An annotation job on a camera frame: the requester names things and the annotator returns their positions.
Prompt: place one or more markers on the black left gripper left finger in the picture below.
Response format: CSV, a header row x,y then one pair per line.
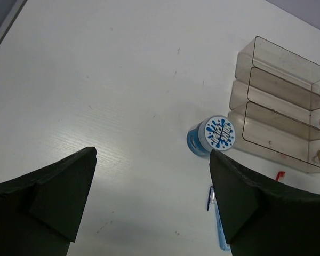
x,y
41,211

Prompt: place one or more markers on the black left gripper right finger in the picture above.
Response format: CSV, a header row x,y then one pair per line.
x,y
261,216

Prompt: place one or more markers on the blue pen cap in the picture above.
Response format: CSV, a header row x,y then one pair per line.
x,y
210,198

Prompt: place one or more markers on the blue correction tape case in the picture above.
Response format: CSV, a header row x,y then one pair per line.
x,y
221,236

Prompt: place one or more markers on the blue jar left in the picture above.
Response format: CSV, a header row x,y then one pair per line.
x,y
214,133

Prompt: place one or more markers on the clear tiered organizer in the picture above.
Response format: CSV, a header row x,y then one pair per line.
x,y
275,105

